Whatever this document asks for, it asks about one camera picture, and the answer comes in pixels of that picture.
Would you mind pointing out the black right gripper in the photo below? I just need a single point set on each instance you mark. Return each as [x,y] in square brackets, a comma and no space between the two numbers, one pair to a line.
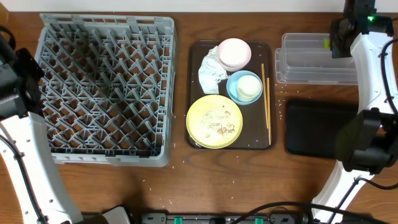
[339,38]

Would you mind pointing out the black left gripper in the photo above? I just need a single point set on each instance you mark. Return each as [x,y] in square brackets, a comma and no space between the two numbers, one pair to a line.
[28,66]

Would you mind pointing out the green snack wrapper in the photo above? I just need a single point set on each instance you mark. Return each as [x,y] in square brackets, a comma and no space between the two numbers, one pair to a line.
[326,44]

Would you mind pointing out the cream plastic cup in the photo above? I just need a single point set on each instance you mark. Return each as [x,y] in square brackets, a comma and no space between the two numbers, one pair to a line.
[248,87]

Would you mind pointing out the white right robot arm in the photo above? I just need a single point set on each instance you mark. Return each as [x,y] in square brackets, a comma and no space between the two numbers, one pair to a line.
[368,143]

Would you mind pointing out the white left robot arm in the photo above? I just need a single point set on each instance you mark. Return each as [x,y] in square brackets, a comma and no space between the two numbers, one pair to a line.
[25,148]

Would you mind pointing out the clear plastic bin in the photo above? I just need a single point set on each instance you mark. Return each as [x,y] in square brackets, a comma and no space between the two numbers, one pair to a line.
[302,59]

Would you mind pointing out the grey plastic dish rack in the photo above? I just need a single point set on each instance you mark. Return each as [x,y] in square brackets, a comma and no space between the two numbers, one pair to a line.
[108,86]

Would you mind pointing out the wooden chopstick left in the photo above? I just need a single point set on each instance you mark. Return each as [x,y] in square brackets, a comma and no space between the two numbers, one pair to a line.
[264,94]

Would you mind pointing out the wooden chopstick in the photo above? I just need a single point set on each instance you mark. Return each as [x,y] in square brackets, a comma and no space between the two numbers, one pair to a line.
[269,111]
[264,94]

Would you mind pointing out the wooden chopstick right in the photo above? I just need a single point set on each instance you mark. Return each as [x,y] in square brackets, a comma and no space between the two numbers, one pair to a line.
[269,111]

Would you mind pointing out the black tray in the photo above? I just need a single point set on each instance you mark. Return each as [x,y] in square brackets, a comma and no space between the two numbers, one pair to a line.
[311,126]

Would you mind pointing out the pink bowl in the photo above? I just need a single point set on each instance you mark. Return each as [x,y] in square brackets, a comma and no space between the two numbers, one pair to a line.
[234,54]

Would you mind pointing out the light blue bowl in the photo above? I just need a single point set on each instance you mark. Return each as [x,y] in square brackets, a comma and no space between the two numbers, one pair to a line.
[232,82]

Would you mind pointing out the yellow plate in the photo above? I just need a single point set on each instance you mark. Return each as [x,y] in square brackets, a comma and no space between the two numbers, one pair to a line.
[214,121]

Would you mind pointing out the black power strip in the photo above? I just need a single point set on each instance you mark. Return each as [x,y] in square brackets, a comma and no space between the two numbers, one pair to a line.
[163,218]

